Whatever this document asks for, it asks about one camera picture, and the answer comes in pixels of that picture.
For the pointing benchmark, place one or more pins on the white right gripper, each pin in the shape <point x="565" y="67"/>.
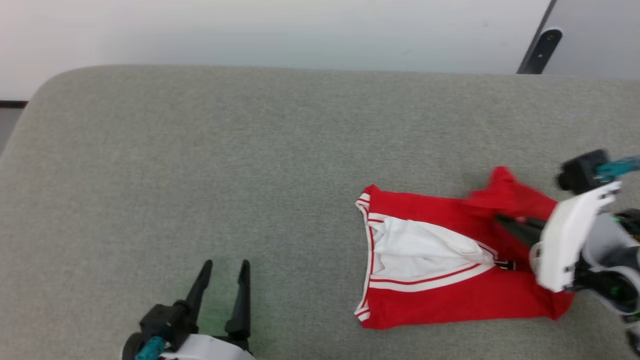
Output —
<point x="565" y="240"/>

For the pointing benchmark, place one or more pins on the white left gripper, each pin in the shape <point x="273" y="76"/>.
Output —
<point x="210" y="349"/>

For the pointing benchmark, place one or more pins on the red and white jersey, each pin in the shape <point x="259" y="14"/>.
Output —
<point x="450" y="305"/>

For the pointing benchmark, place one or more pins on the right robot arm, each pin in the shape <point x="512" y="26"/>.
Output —
<point x="605" y="240"/>

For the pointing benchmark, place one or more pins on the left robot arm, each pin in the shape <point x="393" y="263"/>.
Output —
<point x="131" y="347"/>

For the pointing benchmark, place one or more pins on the dark baseboard strip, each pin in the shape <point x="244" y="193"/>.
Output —
<point x="10" y="104"/>

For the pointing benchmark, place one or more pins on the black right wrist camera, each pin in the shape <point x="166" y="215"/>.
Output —
<point x="582" y="172"/>

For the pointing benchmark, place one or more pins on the dark door frame strip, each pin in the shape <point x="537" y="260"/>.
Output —
<point x="551" y="7"/>

